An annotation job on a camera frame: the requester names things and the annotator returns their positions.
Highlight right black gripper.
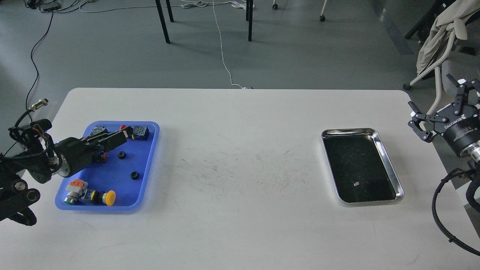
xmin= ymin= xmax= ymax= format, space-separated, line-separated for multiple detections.
xmin=408 ymin=75 xmax=480 ymax=158

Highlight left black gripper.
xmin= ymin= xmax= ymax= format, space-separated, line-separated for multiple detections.
xmin=54 ymin=126 xmax=133 ymax=177

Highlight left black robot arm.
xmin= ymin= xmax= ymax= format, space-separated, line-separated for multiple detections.
xmin=1 ymin=99 xmax=134 ymax=226

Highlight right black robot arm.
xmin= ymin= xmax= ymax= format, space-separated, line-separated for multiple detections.
xmin=408 ymin=74 xmax=480 ymax=256

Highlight small grey contact block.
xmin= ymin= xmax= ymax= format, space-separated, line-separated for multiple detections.
xmin=90 ymin=125 xmax=108 ymax=136

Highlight blue plastic tray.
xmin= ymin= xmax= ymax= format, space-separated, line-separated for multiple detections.
xmin=54 ymin=121 xmax=161 ymax=212

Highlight chair with beige jacket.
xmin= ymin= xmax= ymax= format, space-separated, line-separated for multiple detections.
xmin=403 ymin=0 xmax=479 ymax=113

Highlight stainless steel tray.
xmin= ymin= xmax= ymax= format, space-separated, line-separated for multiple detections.
xmin=322 ymin=128 xmax=404 ymax=207

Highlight black table legs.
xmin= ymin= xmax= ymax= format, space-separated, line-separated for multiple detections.
xmin=155 ymin=0 xmax=255 ymax=44

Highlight green push button switch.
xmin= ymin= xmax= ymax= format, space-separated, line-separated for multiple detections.
xmin=91 ymin=151 xmax=108 ymax=163

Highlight yellow push button switch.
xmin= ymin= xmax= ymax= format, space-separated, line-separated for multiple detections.
xmin=87 ymin=190 xmax=116 ymax=206

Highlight grey switch orange top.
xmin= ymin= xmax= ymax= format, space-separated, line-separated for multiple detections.
xmin=64 ymin=179 xmax=89 ymax=205

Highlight black floor cable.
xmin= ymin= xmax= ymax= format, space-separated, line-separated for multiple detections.
xmin=15 ymin=0 xmax=89 ymax=150

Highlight white floor cable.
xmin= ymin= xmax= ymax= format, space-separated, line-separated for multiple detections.
xmin=79 ymin=0 xmax=255 ymax=90

